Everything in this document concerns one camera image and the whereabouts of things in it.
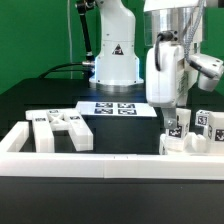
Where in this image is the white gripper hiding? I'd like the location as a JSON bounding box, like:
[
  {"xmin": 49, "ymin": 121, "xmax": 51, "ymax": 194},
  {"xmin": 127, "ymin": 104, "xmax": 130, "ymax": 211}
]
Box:
[{"xmin": 146, "ymin": 43, "xmax": 224, "ymax": 129}]

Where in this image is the white chair seat block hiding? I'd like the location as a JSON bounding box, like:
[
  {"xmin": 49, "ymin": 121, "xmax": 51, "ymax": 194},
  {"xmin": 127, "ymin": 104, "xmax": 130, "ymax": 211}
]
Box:
[{"xmin": 159, "ymin": 132, "xmax": 224, "ymax": 156}]

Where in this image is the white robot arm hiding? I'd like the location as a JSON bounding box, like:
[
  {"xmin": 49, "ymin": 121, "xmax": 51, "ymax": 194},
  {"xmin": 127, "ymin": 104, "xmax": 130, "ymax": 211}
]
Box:
[{"xmin": 90, "ymin": 0, "xmax": 224, "ymax": 129}]

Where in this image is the white tagged cube far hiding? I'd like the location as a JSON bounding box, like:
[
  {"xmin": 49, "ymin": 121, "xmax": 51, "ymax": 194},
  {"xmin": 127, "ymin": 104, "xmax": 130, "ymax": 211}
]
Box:
[{"xmin": 195, "ymin": 110, "xmax": 210, "ymax": 126}]

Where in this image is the white tag marker sheet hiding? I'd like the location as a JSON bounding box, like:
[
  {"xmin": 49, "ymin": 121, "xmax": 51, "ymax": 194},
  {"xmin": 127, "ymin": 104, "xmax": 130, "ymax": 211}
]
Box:
[{"xmin": 76, "ymin": 101, "xmax": 157, "ymax": 117}]

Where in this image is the white chair back frame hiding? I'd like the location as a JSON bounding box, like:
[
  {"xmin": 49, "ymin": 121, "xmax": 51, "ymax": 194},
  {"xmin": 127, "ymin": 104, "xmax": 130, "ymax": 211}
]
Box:
[{"xmin": 25, "ymin": 108, "xmax": 93, "ymax": 153}]

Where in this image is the black cable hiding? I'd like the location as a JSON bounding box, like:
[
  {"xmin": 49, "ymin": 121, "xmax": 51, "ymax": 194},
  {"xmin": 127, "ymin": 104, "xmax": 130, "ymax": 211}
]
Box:
[{"xmin": 38, "ymin": 61, "xmax": 96, "ymax": 80}]

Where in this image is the white hanging cable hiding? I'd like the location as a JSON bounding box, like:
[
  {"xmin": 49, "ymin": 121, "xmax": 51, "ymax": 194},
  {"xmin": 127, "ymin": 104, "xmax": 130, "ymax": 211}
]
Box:
[{"xmin": 66, "ymin": 0, "xmax": 74, "ymax": 80}]

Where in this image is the white U-shaped fence frame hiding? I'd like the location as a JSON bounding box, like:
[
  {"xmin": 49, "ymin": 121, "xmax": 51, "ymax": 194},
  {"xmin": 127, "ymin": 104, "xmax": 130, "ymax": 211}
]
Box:
[{"xmin": 0, "ymin": 122, "xmax": 224, "ymax": 180}]

